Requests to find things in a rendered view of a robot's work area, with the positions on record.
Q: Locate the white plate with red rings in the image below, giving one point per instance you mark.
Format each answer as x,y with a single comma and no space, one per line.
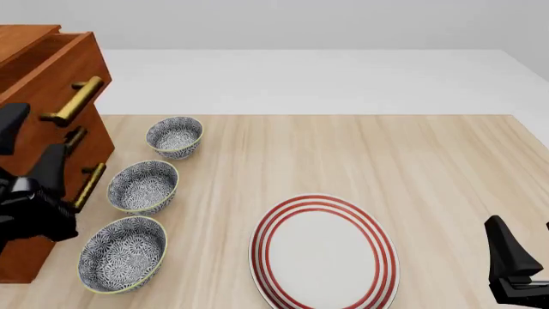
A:
323,252

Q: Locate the small blue patterned bowl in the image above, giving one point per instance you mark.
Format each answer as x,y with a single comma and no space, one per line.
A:
175,137

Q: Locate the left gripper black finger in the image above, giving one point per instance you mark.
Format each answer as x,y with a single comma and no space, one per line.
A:
50,170
10,127

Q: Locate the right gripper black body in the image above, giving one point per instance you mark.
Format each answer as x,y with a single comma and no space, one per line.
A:
521,291

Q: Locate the wooden cabinet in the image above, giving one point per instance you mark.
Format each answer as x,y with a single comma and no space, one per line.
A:
17,35

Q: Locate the large blue patterned bowl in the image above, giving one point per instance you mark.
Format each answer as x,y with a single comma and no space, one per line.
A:
122,254

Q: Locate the medium blue patterned bowl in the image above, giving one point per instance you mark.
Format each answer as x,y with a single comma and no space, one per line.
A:
142,188

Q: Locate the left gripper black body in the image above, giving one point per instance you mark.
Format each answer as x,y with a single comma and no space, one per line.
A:
38,215

